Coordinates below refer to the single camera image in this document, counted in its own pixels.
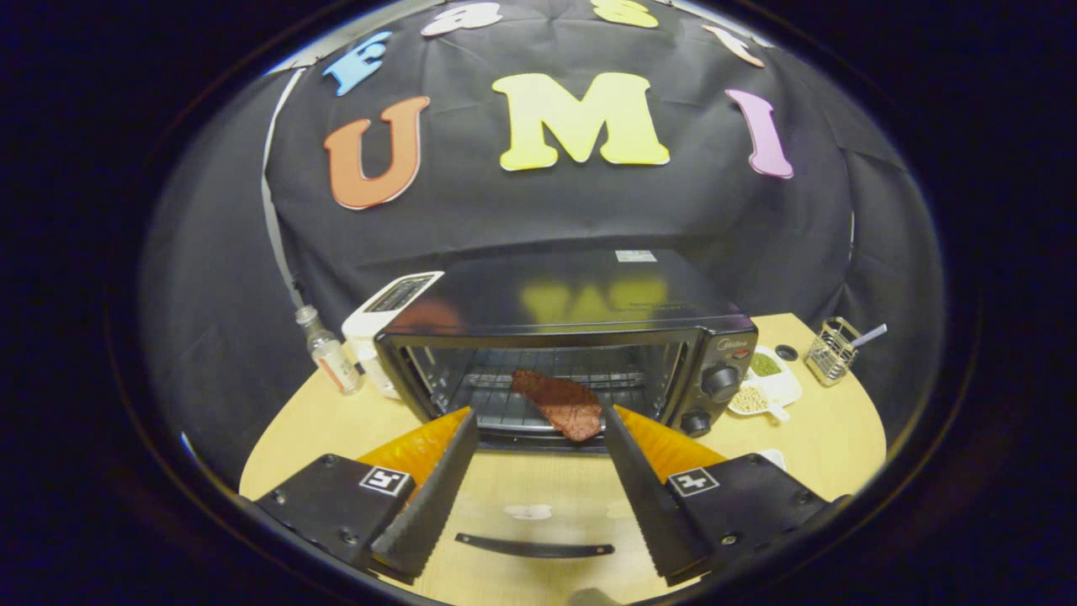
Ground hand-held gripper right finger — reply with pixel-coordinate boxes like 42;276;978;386
602;404;842;587

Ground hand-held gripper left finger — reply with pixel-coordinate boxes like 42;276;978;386
254;408;480;586

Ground brown meat slice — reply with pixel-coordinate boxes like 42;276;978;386
511;369;604;443

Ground black toaster oven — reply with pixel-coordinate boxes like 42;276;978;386
374;248;760;590

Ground white bread toaster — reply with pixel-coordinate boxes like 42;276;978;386
342;271;445;401

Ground small clear glass bottle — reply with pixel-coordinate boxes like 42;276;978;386
294;305;364;396

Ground white divided dish with beans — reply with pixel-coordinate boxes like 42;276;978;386
728;345;804;423

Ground black backdrop cloth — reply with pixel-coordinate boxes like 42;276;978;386
139;0;945;489

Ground wire mesh utensil holder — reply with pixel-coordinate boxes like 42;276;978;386
804;316;861;388

